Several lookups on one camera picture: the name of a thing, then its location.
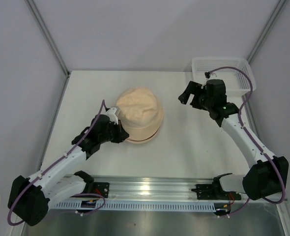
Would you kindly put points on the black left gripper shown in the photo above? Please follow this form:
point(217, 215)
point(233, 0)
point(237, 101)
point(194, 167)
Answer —
point(122, 134)

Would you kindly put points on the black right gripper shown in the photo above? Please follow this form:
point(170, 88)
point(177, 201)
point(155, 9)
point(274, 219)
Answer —
point(192, 88)

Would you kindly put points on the beige hat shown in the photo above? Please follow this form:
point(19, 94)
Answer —
point(141, 112)

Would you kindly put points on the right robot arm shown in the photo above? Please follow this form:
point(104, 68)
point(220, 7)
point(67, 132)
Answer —
point(267, 173)

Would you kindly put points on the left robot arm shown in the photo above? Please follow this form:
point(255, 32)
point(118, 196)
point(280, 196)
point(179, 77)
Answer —
point(32, 197)

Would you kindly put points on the white plastic basket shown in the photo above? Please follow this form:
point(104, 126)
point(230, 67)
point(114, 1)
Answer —
point(238, 82)

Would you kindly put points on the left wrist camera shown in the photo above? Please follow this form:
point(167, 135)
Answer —
point(113, 113)

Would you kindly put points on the aluminium mounting rail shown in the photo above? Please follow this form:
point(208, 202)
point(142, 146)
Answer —
point(152, 189)

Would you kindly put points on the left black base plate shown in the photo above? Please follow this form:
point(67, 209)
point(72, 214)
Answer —
point(100, 188)

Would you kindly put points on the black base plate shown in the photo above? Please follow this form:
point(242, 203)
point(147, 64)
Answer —
point(213, 192)
point(100, 188)

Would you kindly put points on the white slotted cable duct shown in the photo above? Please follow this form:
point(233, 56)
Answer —
point(135, 206)

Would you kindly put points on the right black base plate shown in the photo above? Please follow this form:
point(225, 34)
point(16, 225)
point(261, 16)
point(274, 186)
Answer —
point(213, 192)

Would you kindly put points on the right aluminium frame post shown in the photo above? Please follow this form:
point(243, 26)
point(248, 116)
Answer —
point(266, 30)

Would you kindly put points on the aluminium frame post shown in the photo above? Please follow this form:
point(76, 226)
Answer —
point(266, 30)
point(36, 14)

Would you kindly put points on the left aluminium frame post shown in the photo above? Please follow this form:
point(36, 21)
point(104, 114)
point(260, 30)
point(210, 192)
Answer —
point(36, 14)

